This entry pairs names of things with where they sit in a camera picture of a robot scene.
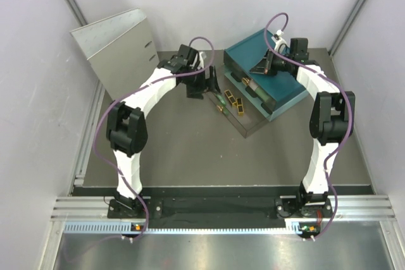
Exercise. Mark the clear acrylic drawer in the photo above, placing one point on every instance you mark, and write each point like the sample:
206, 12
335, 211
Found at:
254, 118

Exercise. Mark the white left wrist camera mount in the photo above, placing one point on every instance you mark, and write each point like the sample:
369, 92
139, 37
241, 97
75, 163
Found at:
199, 63

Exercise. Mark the grey slotted cable duct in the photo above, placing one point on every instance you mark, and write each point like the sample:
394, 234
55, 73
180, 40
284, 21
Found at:
132, 229

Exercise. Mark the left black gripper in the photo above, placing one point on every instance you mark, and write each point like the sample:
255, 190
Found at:
206, 85

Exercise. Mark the mint green white tube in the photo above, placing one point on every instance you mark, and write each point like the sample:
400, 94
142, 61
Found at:
262, 94

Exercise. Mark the teal drawer cabinet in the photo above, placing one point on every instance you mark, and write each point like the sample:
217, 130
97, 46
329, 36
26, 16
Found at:
248, 66

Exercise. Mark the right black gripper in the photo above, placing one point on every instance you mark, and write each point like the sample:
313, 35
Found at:
266, 66

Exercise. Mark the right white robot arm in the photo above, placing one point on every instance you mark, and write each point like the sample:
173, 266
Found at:
331, 120

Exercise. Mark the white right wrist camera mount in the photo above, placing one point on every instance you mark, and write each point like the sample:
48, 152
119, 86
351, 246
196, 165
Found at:
280, 43

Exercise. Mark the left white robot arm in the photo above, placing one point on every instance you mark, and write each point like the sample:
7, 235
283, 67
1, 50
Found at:
126, 128

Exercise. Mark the grey lever arch binder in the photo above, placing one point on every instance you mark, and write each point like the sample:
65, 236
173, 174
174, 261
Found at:
120, 50

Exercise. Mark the aluminium frame rail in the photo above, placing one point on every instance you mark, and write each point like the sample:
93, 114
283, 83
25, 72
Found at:
347, 207

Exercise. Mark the gold makeup palette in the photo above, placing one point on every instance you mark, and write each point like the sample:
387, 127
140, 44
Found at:
240, 107
230, 97

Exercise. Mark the black mounting base plate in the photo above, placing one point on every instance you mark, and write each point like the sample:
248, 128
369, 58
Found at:
210, 210

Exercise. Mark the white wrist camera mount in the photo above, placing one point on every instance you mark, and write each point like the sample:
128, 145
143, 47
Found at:
280, 43
199, 63

